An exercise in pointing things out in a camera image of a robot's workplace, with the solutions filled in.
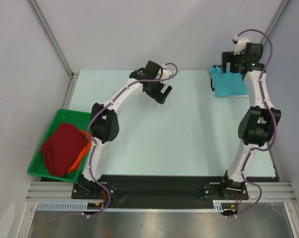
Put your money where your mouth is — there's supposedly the light blue t-shirt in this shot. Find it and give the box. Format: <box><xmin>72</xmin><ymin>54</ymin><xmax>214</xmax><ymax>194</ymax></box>
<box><xmin>213</xmin><ymin>70</ymin><xmax>248</xmax><ymax>96</ymax></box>

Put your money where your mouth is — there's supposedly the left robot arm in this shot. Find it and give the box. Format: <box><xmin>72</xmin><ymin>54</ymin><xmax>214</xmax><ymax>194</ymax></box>
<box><xmin>72</xmin><ymin>61</ymin><xmax>177</xmax><ymax>199</ymax></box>

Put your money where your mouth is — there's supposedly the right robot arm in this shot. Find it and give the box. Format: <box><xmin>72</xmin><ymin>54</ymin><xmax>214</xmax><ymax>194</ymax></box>
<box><xmin>219</xmin><ymin>39</ymin><xmax>282</xmax><ymax>199</ymax></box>

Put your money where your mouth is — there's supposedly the dark green folded t-shirt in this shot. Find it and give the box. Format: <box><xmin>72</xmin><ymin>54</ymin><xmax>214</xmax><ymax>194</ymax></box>
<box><xmin>208</xmin><ymin>64</ymin><xmax>222</xmax><ymax>95</ymax></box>

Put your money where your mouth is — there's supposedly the white folded t-shirt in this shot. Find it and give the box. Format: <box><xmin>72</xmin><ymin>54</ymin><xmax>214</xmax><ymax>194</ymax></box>
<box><xmin>212</xmin><ymin>91</ymin><xmax>248</xmax><ymax>98</ymax></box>

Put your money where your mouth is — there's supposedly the green plastic bin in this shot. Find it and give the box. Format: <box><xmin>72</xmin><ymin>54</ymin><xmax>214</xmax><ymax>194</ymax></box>
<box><xmin>27</xmin><ymin>109</ymin><xmax>91</xmax><ymax>182</ymax></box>

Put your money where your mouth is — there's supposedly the orange t-shirt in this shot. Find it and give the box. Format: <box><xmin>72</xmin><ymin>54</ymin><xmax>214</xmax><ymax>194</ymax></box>
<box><xmin>67</xmin><ymin>140</ymin><xmax>92</xmax><ymax>174</ymax></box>

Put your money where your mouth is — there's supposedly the dark red t-shirt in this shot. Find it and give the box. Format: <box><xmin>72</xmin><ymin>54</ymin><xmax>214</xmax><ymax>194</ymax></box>
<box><xmin>40</xmin><ymin>122</ymin><xmax>89</xmax><ymax>177</ymax></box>

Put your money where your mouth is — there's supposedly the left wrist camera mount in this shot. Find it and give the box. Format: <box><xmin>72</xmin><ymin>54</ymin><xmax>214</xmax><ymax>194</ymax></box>
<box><xmin>159</xmin><ymin>64</ymin><xmax>173</xmax><ymax>79</ymax></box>

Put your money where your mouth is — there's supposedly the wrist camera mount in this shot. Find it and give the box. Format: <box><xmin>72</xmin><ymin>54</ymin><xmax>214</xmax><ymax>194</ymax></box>
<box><xmin>159</xmin><ymin>64</ymin><xmax>173</xmax><ymax>79</ymax></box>
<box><xmin>233</xmin><ymin>35</ymin><xmax>250</xmax><ymax>55</ymax></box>

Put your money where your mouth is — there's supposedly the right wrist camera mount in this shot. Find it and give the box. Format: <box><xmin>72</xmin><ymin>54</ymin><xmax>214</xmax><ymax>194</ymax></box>
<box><xmin>233</xmin><ymin>35</ymin><xmax>250</xmax><ymax>55</ymax></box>

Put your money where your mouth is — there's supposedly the right aluminium frame post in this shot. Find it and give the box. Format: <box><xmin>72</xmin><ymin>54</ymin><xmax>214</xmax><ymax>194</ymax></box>
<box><xmin>247</xmin><ymin>0</ymin><xmax>291</xmax><ymax>72</ymax></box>

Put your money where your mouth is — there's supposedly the aluminium frame post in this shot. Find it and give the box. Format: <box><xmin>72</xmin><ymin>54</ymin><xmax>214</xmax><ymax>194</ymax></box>
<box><xmin>247</xmin><ymin>0</ymin><xmax>291</xmax><ymax>72</ymax></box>
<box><xmin>27</xmin><ymin>0</ymin><xmax>74</xmax><ymax>78</ymax></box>

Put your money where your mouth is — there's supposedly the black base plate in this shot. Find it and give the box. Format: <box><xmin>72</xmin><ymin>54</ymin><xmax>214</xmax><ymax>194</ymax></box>
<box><xmin>71</xmin><ymin>175</ymin><xmax>249</xmax><ymax>210</ymax></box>

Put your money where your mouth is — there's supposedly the white cable duct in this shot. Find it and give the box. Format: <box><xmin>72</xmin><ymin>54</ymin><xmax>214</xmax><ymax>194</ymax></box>
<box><xmin>36</xmin><ymin>201</ymin><xmax>234</xmax><ymax>213</ymax></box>

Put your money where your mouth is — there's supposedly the aluminium frame rail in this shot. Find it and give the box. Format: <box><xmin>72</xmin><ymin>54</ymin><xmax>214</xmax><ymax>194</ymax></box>
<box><xmin>26</xmin><ymin>181</ymin><xmax>297</xmax><ymax>203</ymax></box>

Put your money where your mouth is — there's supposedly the left aluminium frame post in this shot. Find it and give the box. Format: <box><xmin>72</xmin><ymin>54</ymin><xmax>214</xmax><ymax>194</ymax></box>
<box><xmin>27</xmin><ymin>0</ymin><xmax>74</xmax><ymax>78</ymax></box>

